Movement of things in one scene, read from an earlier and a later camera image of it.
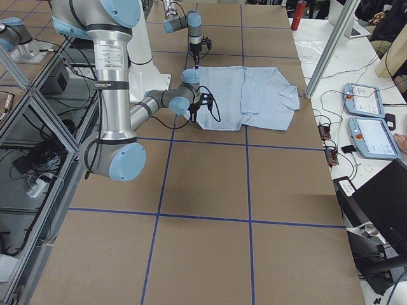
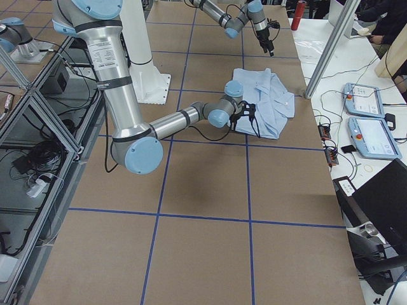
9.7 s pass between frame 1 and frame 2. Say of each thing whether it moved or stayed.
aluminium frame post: stayed
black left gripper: moved
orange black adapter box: stayed
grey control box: stayed
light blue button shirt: moved
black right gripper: moved
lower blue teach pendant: stayed
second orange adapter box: stayed
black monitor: stayed
